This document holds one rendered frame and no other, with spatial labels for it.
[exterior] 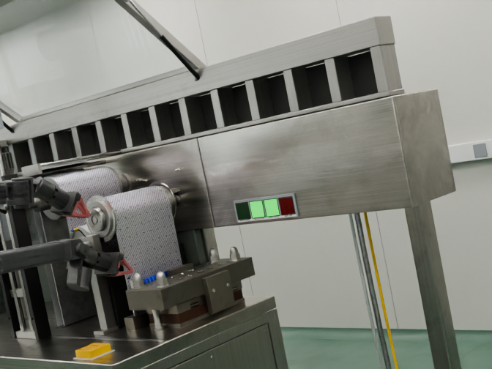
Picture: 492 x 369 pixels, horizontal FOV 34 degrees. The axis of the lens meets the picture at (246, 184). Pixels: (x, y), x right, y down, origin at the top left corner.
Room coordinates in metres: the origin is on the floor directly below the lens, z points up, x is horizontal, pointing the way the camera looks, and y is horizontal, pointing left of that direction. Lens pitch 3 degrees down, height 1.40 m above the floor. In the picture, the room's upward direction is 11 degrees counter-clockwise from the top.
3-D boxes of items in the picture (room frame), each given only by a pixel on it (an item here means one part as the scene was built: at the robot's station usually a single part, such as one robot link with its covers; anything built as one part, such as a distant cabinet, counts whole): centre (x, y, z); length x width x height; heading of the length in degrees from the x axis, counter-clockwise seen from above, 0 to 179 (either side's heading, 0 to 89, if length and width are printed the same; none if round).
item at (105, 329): (2.45, 0.52, 1.05); 0.06 x 0.05 x 0.31; 137
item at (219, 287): (2.40, 0.14, 0.96); 0.10 x 0.03 x 0.11; 137
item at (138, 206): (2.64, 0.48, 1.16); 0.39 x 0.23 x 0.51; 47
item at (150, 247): (2.51, 0.34, 1.11); 0.23 x 0.01 x 0.18; 137
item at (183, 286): (2.46, 0.22, 1.00); 0.40 x 0.16 x 0.06; 137
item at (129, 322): (2.51, 0.33, 0.92); 0.28 x 0.04 x 0.04; 137
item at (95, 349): (2.18, 0.50, 0.91); 0.07 x 0.07 x 0.02; 47
